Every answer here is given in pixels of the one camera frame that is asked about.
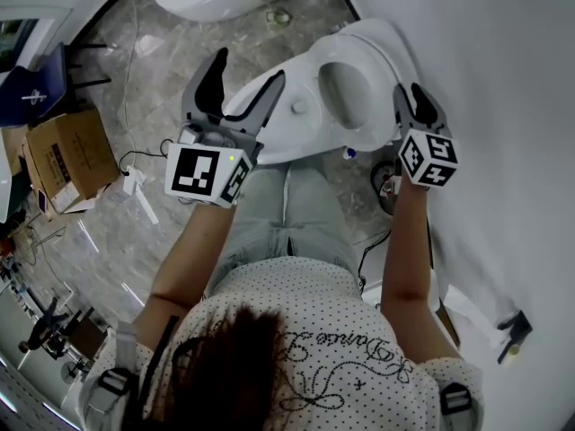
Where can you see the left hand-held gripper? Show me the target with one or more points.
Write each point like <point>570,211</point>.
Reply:
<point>193,173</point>

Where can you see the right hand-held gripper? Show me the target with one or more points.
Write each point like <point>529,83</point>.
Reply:
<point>429,160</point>

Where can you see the person's right forearm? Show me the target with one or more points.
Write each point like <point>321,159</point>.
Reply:
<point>404,258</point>

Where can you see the person's left forearm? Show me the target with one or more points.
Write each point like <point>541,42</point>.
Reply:
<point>197,254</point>

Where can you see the white paper sheet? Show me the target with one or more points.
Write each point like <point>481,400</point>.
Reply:
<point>471,314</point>

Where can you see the white bottle blue cap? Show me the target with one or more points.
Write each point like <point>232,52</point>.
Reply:
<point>351,153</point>

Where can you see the light grey trousers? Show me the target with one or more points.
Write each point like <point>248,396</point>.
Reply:
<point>278,209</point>

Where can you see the white power strip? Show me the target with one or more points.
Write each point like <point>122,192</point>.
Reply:
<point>135,178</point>

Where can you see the printed brown cardboard box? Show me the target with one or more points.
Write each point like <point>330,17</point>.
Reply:
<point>76,151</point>

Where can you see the small metal item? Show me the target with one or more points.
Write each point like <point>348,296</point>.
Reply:
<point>35,97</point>

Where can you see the blue chair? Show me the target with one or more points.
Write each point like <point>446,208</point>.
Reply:
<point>27,83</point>

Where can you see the white phone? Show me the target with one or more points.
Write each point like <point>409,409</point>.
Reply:
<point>42,202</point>

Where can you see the dotted white shirt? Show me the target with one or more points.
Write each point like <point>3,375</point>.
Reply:
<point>341,321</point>

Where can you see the window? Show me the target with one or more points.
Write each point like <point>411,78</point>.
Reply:
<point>15,43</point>

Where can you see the black paper holder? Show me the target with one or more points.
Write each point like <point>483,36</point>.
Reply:
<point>516,330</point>

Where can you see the grey harness buckle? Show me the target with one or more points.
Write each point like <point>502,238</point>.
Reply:
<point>456,398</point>
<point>114,386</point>

